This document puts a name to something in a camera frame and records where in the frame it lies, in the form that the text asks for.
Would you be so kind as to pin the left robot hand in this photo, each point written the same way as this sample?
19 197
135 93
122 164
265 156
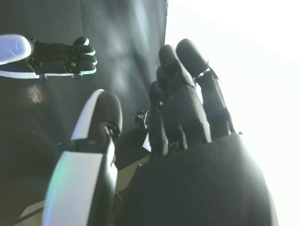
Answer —
192 183

